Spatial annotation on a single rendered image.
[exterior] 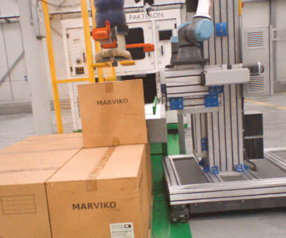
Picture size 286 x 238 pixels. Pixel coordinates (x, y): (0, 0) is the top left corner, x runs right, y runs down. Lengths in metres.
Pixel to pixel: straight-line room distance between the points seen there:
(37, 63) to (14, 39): 8.93
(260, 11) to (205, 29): 10.51
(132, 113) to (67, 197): 0.71
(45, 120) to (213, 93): 2.05
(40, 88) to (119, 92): 1.71
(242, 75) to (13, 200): 1.39
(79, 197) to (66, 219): 0.12
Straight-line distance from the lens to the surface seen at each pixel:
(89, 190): 1.32
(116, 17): 2.06
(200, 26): 1.82
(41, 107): 3.41
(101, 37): 1.49
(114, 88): 1.81
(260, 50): 2.20
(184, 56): 1.92
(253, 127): 2.32
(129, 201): 1.31
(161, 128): 2.47
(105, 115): 1.83
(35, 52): 3.42
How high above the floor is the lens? 0.95
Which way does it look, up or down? 8 degrees down
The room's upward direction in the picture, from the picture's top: 5 degrees counter-clockwise
